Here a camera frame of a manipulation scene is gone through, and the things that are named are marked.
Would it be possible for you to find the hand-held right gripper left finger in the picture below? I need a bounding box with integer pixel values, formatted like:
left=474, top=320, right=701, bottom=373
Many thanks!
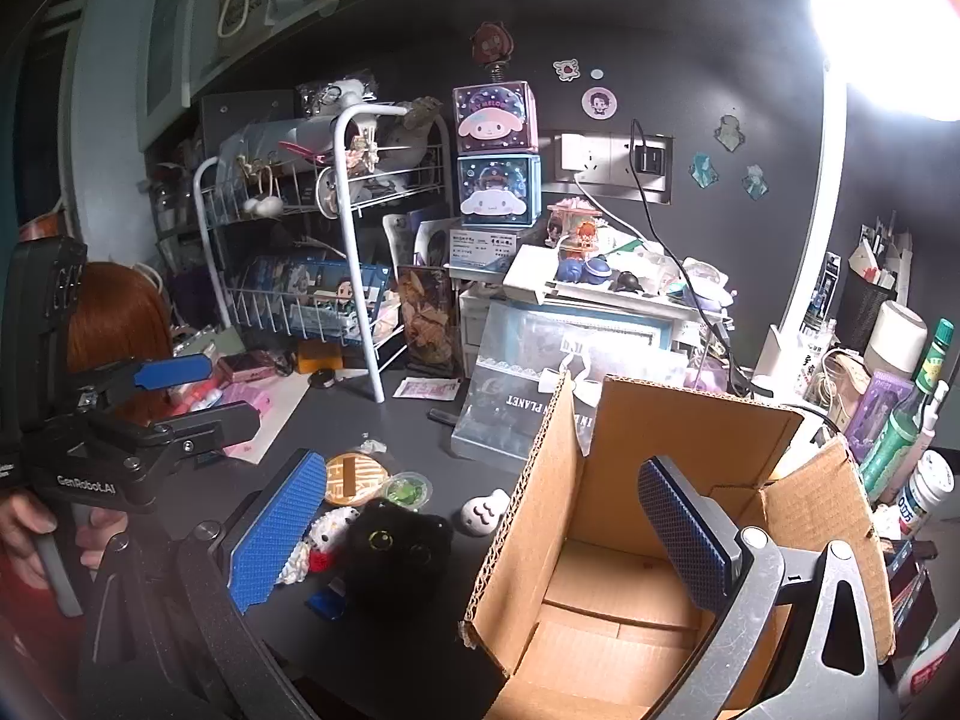
left=75, top=448, right=331, bottom=720

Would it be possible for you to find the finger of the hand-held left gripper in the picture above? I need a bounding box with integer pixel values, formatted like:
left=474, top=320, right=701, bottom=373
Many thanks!
left=75, top=354, right=215, bottom=413
left=90, top=401, right=262, bottom=466

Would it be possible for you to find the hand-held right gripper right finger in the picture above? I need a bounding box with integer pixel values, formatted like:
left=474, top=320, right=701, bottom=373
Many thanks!
left=637, top=456, right=882, bottom=720

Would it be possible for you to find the white crochet kitty plush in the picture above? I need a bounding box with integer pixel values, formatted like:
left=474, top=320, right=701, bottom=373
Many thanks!
left=276, top=506, right=365, bottom=587

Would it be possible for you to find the small blue packet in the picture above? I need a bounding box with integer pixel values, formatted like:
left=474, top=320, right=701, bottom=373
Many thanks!
left=306, top=586, right=347, bottom=620

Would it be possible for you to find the round tan snack cup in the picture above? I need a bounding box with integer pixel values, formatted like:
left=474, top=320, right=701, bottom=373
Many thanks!
left=324, top=451, right=391, bottom=505

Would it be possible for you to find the brown cardboard box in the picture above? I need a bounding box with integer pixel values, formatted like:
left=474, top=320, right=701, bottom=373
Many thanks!
left=459, top=371, right=897, bottom=720

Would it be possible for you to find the black cat plush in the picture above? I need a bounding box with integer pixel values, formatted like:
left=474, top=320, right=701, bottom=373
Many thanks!
left=341, top=496, right=455, bottom=620

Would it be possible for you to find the green jelly cup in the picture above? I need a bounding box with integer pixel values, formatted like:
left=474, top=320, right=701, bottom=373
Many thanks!
left=381, top=471, right=436, bottom=511

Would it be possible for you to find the small white ghost figure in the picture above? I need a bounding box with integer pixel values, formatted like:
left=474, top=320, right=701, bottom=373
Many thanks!
left=461, top=489, right=512, bottom=537

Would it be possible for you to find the person's left forearm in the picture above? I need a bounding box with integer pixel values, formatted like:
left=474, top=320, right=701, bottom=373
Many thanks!
left=0, top=562, right=83, bottom=698

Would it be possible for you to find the person's left hand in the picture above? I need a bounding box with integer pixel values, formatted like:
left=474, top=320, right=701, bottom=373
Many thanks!
left=0, top=495, right=130, bottom=590

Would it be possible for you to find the pink patterned packet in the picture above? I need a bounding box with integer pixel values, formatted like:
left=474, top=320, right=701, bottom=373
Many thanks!
left=221, top=382, right=284, bottom=460

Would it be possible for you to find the dark pink box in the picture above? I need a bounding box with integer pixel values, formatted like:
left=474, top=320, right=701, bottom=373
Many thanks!
left=217, top=351, right=275, bottom=383

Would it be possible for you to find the orange fuzzy cloth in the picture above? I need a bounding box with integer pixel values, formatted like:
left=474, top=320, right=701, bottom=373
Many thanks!
left=66, top=261, right=175, bottom=425

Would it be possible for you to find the small orange box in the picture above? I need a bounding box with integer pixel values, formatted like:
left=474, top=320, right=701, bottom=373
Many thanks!
left=296, top=341, right=346, bottom=376

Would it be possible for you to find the blue anime poster card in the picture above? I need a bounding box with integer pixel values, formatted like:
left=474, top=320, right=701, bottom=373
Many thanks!
left=240, top=255, right=391, bottom=346

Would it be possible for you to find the pink sachet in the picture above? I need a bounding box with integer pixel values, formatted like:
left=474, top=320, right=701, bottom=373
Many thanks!
left=394, top=377, right=460, bottom=400

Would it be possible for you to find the purple packet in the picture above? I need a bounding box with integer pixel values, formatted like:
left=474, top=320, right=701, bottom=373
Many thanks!
left=844, top=367, right=916, bottom=458

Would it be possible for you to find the clear plastic bag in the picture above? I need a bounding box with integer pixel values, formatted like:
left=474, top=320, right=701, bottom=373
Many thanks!
left=450, top=300, right=691, bottom=473

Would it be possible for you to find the orange anime art card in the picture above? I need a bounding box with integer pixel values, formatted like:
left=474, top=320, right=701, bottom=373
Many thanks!
left=397, top=266, right=460, bottom=376

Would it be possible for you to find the green bottle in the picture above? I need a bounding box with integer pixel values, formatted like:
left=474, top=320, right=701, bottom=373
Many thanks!
left=859, top=319, right=955, bottom=500

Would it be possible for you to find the white bottle blue label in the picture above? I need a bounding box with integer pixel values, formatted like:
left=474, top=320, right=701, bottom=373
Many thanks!
left=896, top=450, right=955, bottom=541

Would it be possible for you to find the white mini drawer unit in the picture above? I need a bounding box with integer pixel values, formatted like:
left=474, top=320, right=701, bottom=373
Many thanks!
left=459, top=285, right=511, bottom=380

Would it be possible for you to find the white plastic bottle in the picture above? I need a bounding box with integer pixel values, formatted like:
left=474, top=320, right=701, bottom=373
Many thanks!
left=896, top=634, right=960, bottom=720

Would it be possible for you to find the anime photo card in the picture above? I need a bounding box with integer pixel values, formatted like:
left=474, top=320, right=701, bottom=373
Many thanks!
left=382, top=214, right=462, bottom=267

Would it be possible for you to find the white cylindrical cup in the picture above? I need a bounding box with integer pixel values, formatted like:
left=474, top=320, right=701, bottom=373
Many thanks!
left=862, top=300, right=929, bottom=383

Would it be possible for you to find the white cluttered tray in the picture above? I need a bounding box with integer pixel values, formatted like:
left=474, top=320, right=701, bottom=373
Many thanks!
left=502, top=244, right=740, bottom=316

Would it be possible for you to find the black mesh pen holder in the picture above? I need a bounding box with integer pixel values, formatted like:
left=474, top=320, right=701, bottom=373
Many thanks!
left=836, top=221, right=916, bottom=353

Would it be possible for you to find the white labelled box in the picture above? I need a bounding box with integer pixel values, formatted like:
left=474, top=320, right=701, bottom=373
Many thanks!
left=448, top=225, right=526, bottom=275

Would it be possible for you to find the small anime figure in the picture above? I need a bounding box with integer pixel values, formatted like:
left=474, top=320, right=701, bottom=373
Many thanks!
left=546, top=199, right=601, bottom=252

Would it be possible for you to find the white desk lamp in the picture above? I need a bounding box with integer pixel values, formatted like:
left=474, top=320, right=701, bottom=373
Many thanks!
left=750, top=0, right=960, bottom=398

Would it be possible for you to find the blue character box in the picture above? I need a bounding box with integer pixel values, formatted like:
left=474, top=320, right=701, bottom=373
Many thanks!
left=457, top=154, right=542, bottom=230

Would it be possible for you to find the pink character box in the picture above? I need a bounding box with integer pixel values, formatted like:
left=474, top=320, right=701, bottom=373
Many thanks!
left=452, top=79, right=537, bottom=155

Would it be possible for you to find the spring bobble figure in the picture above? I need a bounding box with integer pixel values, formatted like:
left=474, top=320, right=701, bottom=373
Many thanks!
left=471, top=21, right=518, bottom=87

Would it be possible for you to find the white wire rack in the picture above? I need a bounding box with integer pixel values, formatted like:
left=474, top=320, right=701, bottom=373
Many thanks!
left=191, top=103, right=455, bottom=402

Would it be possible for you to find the black cable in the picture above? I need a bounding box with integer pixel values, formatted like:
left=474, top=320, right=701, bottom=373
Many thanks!
left=628, top=118, right=751, bottom=391

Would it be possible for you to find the wall power outlet panel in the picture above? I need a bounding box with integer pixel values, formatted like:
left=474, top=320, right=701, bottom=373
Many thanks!
left=555, top=129, right=674, bottom=203

